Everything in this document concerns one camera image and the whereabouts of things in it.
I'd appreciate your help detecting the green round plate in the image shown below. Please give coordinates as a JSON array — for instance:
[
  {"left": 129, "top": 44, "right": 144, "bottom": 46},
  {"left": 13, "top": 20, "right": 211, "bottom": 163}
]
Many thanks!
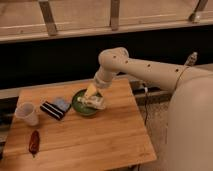
[{"left": 72, "top": 89, "right": 99, "bottom": 117}]

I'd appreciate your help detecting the black white striped eraser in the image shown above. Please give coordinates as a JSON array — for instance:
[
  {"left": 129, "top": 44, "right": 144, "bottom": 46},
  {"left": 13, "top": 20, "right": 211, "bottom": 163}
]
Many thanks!
[{"left": 40, "top": 102, "right": 65, "bottom": 120}]

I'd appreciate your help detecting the white plastic cup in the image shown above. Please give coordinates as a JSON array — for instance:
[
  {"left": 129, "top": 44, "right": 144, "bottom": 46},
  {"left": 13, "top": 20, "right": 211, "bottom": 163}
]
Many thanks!
[{"left": 15, "top": 102, "right": 39, "bottom": 126}]

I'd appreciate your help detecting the dark red pepper toy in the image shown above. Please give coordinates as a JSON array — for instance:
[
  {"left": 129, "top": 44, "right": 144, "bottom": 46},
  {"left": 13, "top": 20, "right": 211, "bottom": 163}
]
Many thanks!
[{"left": 28, "top": 130, "right": 40, "bottom": 156}]

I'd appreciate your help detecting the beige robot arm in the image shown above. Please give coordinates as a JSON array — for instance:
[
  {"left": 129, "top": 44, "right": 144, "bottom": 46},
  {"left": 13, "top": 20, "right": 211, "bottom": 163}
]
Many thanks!
[{"left": 93, "top": 47, "right": 213, "bottom": 171}]

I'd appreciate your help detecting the metal clamp fixture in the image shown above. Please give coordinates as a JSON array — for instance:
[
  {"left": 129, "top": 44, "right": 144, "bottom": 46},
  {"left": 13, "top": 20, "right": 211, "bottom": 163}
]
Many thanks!
[{"left": 184, "top": 52, "right": 198, "bottom": 66}]

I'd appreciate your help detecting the clear plastic bottle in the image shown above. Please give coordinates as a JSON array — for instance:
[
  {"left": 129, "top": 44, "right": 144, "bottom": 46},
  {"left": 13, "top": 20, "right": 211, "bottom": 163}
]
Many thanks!
[{"left": 77, "top": 96, "right": 106, "bottom": 110}]

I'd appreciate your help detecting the wooden table board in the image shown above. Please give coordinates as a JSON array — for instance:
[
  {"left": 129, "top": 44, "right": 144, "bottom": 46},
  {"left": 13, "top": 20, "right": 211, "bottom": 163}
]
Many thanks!
[{"left": 0, "top": 78, "right": 156, "bottom": 171}]

